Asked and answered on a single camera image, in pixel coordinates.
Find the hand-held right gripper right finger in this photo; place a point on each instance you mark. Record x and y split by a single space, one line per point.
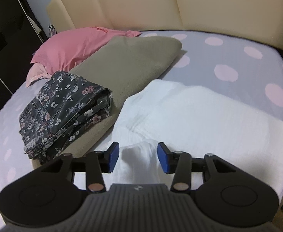
163 158

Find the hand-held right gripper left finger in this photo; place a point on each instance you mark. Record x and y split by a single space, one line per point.
113 157

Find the white textured cloth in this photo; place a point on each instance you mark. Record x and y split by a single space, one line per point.
192 116

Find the dark floral pants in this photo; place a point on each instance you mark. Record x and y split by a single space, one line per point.
59 111

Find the olive fleece cloth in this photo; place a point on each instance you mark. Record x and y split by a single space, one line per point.
131 65

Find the light pink cloth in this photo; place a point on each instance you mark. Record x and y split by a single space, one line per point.
36 76

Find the pink pillow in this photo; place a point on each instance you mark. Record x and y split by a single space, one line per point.
71 48

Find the pink dotted bed sheet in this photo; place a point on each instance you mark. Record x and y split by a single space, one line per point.
228 53

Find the beige padded headboard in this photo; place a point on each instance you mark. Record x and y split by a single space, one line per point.
204 4

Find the black wardrobe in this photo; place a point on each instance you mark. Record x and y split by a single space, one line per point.
3 41

